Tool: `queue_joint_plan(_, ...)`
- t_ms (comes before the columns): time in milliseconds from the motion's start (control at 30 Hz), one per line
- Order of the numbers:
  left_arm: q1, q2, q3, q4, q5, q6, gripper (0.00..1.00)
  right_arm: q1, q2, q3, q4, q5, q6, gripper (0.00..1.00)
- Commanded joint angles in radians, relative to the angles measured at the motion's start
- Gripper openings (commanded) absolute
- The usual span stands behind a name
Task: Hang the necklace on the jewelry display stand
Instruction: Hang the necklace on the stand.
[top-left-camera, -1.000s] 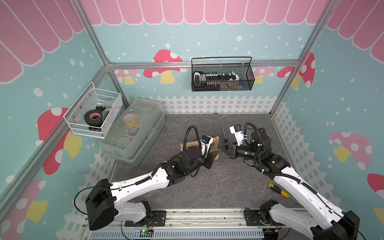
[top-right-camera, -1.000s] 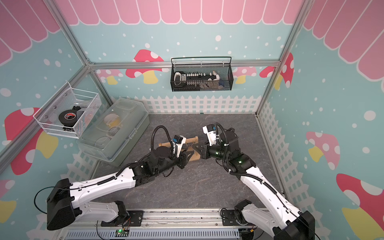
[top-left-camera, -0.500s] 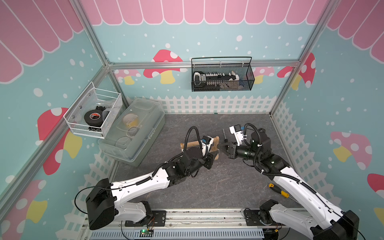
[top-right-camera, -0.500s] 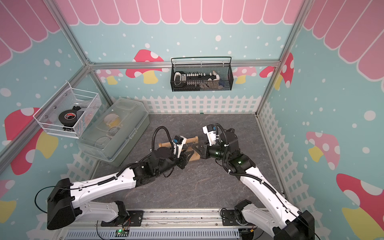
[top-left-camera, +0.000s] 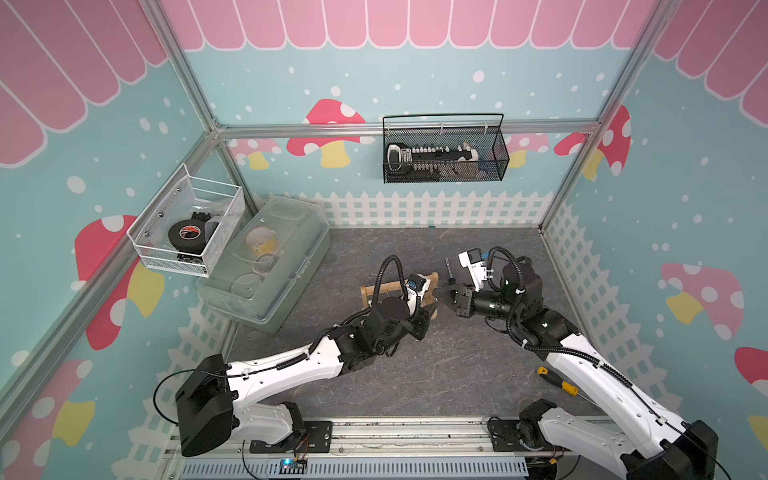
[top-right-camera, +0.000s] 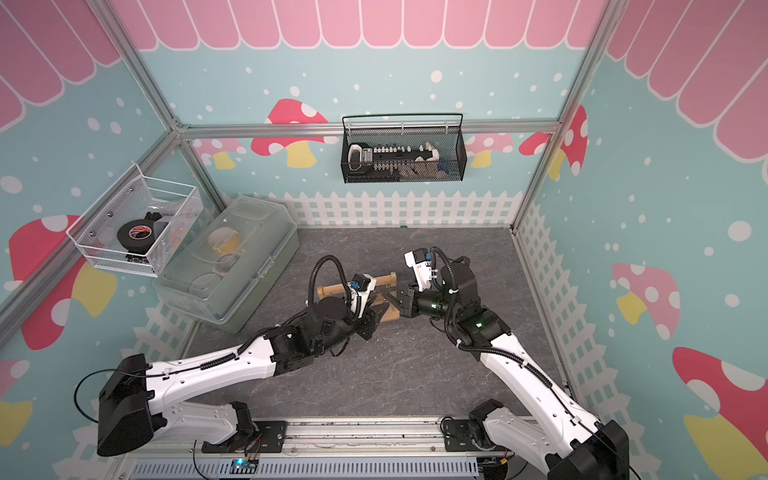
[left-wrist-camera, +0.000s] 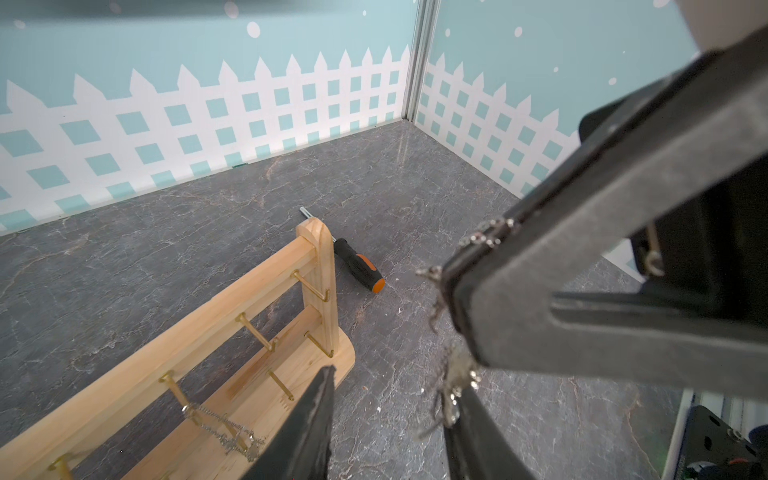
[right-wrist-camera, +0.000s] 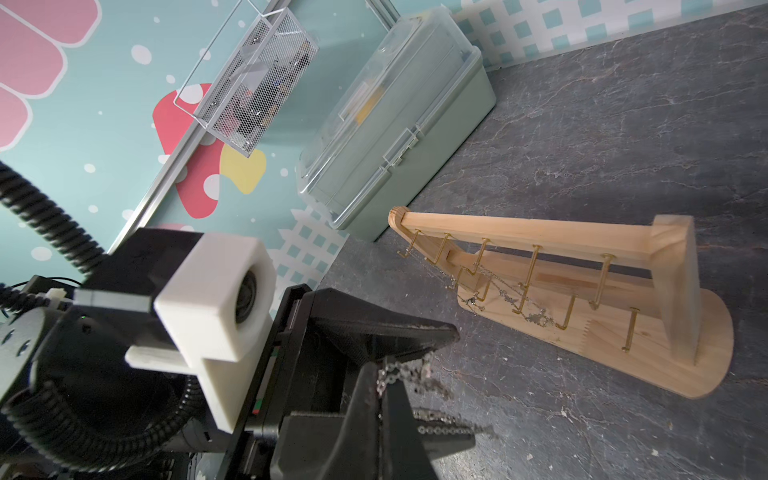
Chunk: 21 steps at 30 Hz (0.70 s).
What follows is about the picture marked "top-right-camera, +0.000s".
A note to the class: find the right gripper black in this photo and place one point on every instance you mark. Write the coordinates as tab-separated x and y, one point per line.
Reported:
408	306

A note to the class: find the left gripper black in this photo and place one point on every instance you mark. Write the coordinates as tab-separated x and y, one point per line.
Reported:
370	321

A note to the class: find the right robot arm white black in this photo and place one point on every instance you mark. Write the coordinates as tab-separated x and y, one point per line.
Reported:
565	440

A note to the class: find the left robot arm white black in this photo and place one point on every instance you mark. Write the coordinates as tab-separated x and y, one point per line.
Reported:
144	401

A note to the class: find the wooden jewelry display stand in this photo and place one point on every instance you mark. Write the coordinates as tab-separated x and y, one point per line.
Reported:
384	284

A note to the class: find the translucent green storage box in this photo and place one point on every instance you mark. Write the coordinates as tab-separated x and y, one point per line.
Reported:
226	272

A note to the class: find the black tape roll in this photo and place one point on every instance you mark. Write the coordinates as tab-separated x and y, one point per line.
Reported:
137	236

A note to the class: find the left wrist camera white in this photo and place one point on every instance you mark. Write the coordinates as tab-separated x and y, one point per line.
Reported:
361	286

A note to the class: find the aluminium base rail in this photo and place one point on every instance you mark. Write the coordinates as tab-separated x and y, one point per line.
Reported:
333	448

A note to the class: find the black wire mesh basket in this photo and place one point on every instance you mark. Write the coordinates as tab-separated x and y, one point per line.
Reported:
443	131

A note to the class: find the clear acrylic wall bin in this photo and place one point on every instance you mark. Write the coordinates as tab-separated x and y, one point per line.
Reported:
173	206

